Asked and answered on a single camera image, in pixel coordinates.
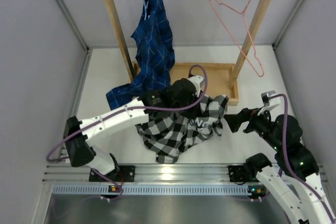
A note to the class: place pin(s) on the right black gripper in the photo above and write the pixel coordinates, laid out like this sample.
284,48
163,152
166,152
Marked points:
235,120

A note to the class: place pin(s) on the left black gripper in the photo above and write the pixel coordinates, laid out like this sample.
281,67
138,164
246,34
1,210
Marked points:
195,110

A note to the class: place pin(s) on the black white checkered shirt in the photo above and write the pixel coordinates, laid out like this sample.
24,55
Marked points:
174,134

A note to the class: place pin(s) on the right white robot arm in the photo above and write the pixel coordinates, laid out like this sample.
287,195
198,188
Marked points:
307,203

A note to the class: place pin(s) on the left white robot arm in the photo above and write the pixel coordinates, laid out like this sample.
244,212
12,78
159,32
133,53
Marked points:
82,136

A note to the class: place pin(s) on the blue plaid shirt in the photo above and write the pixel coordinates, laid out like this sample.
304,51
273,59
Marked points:
155,55

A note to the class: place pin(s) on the wooden clothes rack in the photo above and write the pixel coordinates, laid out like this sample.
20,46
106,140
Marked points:
222,77

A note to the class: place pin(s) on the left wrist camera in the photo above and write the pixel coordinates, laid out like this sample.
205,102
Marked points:
198,81

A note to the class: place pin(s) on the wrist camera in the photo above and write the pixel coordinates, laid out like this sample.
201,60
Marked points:
198,81
268,101

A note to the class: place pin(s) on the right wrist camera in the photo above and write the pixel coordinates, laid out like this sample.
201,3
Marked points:
268,101

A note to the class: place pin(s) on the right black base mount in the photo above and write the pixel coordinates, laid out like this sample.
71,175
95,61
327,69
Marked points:
240,174

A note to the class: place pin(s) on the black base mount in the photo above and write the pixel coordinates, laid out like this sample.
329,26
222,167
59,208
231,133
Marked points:
240,174
126,173

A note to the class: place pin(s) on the aluminium mounting rail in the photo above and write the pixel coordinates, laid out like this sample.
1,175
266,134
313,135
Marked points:
147,173

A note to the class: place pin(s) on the light blue wire hanger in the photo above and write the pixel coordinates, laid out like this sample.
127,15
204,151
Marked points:
143,1

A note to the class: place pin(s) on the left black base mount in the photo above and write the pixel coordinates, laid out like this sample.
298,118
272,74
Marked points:
126,173

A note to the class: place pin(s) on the slotted grey cable duct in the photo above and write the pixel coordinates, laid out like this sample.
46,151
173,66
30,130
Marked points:
229,190

